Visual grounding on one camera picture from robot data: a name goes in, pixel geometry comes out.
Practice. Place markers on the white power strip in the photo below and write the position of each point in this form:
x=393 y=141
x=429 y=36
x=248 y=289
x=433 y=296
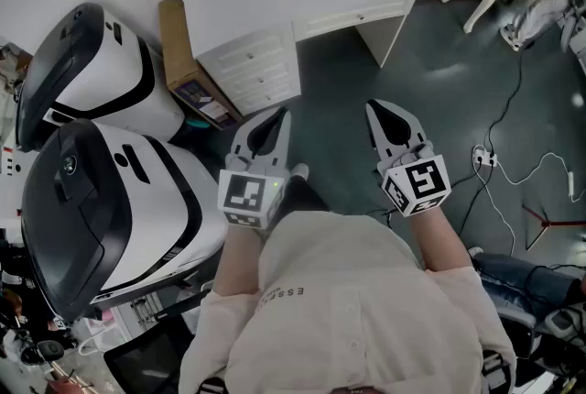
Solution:
x=485 y=157

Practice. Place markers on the person's left forearm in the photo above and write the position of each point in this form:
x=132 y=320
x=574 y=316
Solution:
x=238 y=259

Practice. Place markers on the person's dark trouser legs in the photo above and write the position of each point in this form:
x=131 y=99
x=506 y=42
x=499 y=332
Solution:
x=302 y=197

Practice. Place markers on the person's cream shirt torso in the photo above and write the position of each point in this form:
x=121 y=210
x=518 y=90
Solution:
x=348 y=314

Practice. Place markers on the teal round object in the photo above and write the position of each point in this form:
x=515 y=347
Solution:
x=197 y=126

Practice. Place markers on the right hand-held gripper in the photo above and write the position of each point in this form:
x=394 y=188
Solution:
x=423 y=181

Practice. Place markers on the brown cardboard box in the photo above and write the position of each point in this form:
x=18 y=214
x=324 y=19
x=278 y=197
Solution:
x=183 y=58

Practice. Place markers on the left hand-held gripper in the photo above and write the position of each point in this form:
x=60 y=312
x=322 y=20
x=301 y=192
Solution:
x=242 y=195

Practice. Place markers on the person's white shoe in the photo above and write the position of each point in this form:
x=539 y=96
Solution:
x=300 y=171

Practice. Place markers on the white black service robot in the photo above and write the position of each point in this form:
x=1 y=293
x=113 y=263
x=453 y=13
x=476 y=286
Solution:
x=114 y=218
x=100 y=71

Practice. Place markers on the person's right forearm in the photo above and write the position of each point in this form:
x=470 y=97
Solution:
x=439 y=241

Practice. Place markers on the grey office chair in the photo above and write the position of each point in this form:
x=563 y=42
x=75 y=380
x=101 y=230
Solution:
x=540 y=337

